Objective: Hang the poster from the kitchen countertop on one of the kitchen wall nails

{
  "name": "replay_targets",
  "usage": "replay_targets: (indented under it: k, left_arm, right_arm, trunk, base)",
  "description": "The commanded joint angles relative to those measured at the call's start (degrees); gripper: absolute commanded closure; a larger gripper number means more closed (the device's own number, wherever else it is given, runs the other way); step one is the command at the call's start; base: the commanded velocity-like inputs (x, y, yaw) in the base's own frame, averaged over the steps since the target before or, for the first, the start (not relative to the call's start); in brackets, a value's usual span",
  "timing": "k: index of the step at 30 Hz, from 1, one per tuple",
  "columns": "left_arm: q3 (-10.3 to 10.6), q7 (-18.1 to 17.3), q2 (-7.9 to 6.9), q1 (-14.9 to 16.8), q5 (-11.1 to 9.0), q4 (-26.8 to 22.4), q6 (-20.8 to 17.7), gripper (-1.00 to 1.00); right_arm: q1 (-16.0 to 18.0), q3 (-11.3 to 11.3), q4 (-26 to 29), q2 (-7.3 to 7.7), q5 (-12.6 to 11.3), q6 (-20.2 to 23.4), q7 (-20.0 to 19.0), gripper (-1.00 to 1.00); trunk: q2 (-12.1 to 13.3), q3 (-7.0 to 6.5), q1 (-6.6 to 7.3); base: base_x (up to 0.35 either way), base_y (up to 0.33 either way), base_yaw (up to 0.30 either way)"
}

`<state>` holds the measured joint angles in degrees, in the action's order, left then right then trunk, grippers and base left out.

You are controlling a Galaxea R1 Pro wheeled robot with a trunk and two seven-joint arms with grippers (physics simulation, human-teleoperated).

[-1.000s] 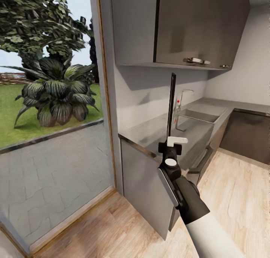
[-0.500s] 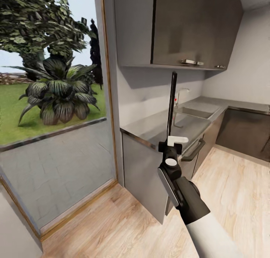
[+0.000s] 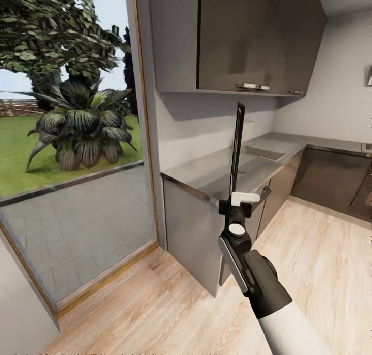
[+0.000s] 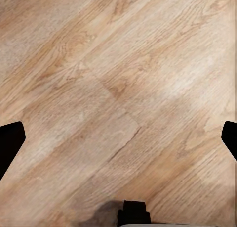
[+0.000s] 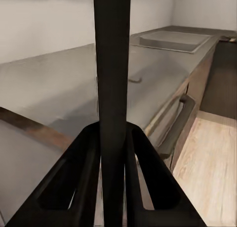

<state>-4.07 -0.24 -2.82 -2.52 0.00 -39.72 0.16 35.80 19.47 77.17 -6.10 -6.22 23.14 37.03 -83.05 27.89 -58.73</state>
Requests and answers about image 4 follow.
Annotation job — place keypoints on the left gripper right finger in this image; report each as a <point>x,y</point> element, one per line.
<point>229,137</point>

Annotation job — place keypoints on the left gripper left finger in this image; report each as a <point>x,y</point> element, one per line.
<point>12,137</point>

